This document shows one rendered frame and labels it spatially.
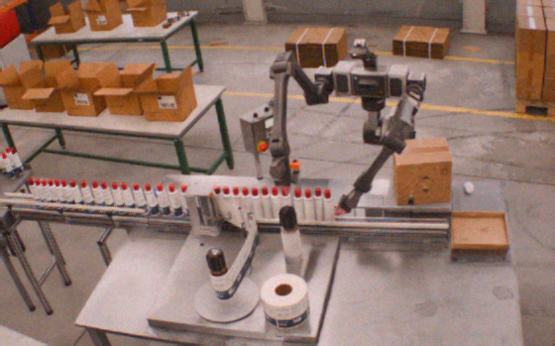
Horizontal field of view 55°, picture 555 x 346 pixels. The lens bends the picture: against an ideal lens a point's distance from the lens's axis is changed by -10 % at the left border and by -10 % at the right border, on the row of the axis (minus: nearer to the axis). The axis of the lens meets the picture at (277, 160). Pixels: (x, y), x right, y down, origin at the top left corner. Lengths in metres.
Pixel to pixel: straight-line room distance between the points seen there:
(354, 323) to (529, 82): 3.76
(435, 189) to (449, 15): 5.10
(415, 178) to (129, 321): 1.62
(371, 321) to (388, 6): 6.05
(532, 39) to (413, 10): 2.82
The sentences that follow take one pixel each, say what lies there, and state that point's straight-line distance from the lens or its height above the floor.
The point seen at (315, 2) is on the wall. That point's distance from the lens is 8.45.
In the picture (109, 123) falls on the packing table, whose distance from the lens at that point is 4.82.
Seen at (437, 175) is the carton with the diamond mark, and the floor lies 1.03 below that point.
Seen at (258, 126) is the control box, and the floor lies 1.44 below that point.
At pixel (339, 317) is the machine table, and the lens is 2.66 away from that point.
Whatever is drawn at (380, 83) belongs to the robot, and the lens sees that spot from 3.09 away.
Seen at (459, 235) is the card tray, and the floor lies 0.83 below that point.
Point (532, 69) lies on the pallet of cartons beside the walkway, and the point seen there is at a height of 0.47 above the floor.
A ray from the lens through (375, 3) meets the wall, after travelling 8.20.
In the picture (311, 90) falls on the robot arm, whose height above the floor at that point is 1.51.
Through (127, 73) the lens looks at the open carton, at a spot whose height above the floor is 1.02.
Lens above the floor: 2.80
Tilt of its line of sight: 32 degrees down
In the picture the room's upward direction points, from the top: 9 degrees counter-clockwise
